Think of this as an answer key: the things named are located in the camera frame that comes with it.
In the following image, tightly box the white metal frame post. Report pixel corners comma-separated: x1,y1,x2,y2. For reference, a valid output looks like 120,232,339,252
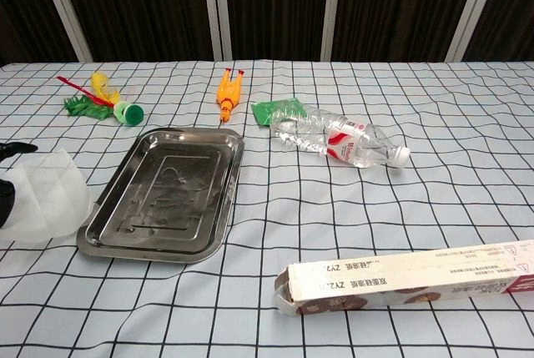
199,0,234,62
445,0,501,62
320,0,344,62
33,0,93,63

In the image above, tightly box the feather shuttlecock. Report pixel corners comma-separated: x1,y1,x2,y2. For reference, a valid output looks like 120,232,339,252
57,72,145,127

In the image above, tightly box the long baking paper box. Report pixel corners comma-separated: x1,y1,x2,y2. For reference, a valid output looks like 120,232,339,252
275,240,534,318

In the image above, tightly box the orange rubber chicken toy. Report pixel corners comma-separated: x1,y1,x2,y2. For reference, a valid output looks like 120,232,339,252
215,68,246,125

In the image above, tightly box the white paper sheet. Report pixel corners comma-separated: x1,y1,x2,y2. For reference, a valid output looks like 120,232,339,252
0,147,93,245

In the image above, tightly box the black pleated curtain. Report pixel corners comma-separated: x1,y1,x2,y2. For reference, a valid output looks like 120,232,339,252
0,0,534,65

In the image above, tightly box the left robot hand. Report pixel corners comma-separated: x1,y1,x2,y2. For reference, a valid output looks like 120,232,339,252
0,142,39,230

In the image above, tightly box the clear plastic water bottle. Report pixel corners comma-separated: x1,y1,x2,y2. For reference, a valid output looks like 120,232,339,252
270,103,411,170

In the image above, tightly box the green packet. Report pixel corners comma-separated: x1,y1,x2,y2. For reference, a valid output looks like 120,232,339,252
249,97,308,127

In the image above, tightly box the stainless steel tray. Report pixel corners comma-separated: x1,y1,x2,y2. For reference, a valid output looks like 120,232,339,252
75,126,245,265

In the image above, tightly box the checked blue tablecloth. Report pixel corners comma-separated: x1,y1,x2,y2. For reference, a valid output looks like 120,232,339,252
0,59,534,358

